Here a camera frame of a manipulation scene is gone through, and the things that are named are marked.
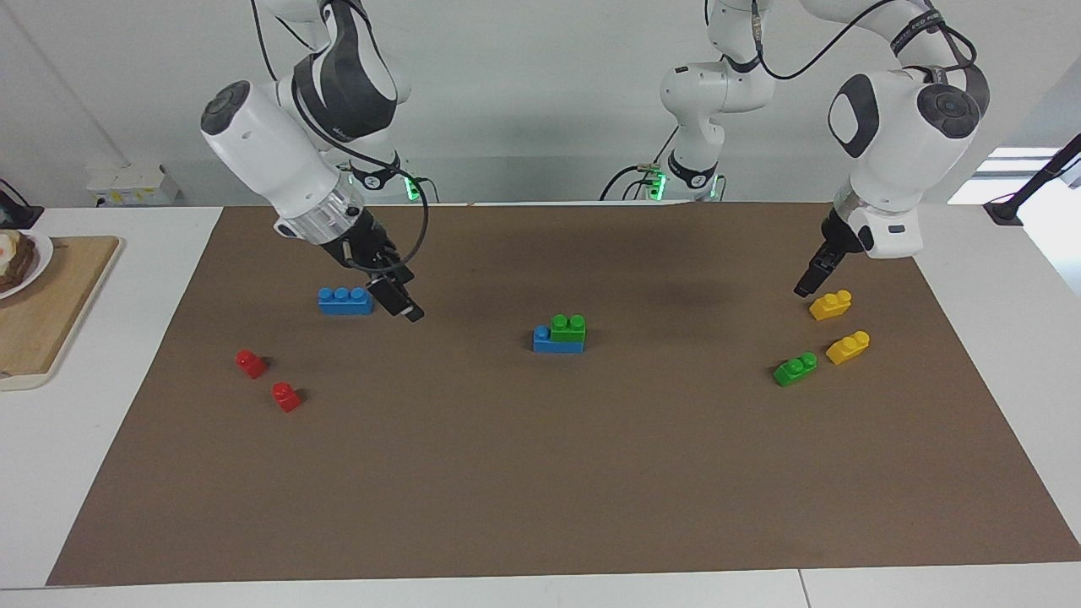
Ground yellow two-stud toy brick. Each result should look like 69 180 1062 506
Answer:
825 330 871 366
808 290 853 322

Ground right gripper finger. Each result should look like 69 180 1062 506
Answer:
367 274 406 318
388 269 425 323

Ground black device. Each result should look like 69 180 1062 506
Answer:
0 179 45 231

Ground black left base cables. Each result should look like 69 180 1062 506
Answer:
600 127 678 204

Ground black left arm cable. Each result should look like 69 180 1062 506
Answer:
750 0 981 83

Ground brown paper table mat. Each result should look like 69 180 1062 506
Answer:
46 203 1081 586

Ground wooden cutting board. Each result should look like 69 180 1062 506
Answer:
0 236 122 391

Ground blue three-stud toy brick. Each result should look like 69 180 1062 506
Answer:
532 325 585 355
318 287 374 316

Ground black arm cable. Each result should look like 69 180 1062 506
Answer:
750 0 981 83
250 0 430 274

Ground black camera stand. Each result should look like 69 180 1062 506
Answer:
984 133 1081 226

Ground white socket box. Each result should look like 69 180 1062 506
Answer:
87 163 182 207

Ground white plate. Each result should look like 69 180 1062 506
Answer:
0 230 54 300

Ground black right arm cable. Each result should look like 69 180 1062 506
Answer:
250 0 430 274

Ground toast with egg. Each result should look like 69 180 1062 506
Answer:
0 232 39 292

